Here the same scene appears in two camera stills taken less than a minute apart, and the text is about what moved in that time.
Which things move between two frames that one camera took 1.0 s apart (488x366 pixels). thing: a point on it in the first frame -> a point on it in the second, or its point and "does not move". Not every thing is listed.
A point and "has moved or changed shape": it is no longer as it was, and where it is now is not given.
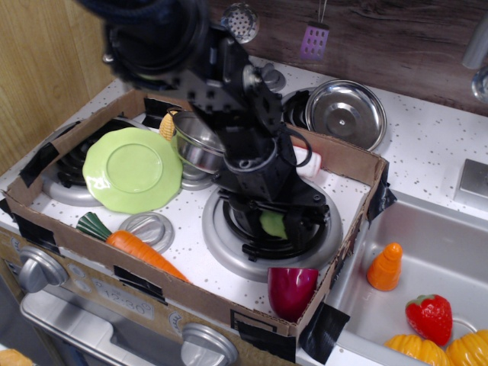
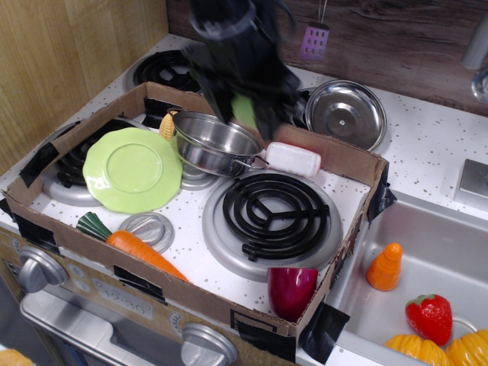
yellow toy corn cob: (167, 126) does not move
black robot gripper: (277, 185) -> (249, 64)
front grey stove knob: (153, 228) does not move
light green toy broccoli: (272, 223) has moved or changed shape
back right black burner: (294, 106) does not move
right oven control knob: (203, 345) does not move
